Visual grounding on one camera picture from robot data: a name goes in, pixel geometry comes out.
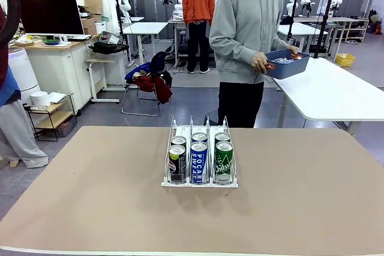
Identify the person in orange hoodie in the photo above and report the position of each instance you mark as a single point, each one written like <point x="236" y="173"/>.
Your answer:
<point x="198" y="1"/>

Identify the person in grey hoodie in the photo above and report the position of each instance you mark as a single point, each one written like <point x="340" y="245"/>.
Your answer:
<point x="243" y="28"/>

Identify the person's right forearm grey sleeve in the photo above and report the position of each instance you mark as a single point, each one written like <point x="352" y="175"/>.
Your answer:
<point x="231" y="50"/>

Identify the cardboard box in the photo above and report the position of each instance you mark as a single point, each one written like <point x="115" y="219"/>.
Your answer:
<point x="89" y="25"/>
<point x="93" y="2"/>

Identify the white storage bin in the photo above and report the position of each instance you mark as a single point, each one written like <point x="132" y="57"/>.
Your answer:
<point x="100" y="26"/>

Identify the green Chilsung cider can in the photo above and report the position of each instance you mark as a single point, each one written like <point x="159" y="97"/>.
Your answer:
<point x="223" y="163"/>
<point x="222" y="136"/>

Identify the person's left forearm grey sleeve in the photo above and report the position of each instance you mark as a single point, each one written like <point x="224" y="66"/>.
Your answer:
<point x="280" y="43"/>

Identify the yellow plastic crate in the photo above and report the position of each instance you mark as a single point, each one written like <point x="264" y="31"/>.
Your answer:
<point x="345" y="59"/>

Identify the red jacket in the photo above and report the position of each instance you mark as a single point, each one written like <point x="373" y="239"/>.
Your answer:
<point x="156" y="86"/>

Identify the green bowl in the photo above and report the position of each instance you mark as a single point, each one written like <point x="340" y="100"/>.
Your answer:
<point x="51" y="41"/>

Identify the white cabinet wooden top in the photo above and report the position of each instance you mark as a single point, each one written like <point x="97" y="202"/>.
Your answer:
<point x="60" y="67"/>

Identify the white round humidifier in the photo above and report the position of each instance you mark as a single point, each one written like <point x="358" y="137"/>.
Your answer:
<point x="40" y="98"/>

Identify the large white table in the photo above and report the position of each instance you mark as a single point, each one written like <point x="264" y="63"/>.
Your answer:
<point x="330" y="94"/>

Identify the black tripod stand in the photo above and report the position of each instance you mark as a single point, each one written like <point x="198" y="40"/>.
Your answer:
<point x="325" y="22"/>
<point x="292" y="13"/>

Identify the black office chair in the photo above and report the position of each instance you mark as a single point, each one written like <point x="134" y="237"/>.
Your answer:
<point x="157" y="61"/>

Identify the white background table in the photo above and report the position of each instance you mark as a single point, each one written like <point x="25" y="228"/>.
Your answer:
<point x="145" y="28"/>
<point x="300" y="30"/>

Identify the black Pepsi can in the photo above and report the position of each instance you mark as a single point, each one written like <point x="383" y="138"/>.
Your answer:
<point x="178" y="140"/>
<point x="177" y="164"/>

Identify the black bag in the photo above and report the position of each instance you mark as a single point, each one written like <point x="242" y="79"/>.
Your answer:
<point x="109" y="47"/>

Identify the person in grey trousers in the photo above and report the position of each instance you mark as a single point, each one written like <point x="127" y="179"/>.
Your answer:
<point x="18" y="136"/>

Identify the person's left hand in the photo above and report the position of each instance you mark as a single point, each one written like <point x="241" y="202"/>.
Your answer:
<point x="292" y="49"/>

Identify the white air purifier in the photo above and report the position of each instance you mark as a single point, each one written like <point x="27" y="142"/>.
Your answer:
<point x="22" y="71"/>

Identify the white rolling side table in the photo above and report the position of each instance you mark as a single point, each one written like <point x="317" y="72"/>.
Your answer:
<point x="100" y="61"/>

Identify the blue Pocari Sweat can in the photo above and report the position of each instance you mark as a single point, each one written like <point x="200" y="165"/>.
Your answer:
<point x="199" y="163"/>
<point x="199" y="137"/>

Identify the black computer monitor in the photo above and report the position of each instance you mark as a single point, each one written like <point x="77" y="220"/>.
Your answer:
<point x="51" y="16"/>

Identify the clear plastic tray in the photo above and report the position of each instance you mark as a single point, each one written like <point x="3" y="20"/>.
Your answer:
<point x="109" y="37"/>

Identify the wooden shelf bench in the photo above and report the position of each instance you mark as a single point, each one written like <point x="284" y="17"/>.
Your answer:
<point x="345" y="25"/>

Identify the person's right hand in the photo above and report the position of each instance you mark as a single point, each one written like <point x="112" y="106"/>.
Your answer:
<point x="259" y="62"/>

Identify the blue jacket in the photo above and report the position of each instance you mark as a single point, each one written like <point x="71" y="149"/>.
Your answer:
<point x="133" y="74"/>

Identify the small black wooden shelf rack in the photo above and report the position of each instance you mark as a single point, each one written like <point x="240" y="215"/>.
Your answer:
<point x="54" y="118"/>

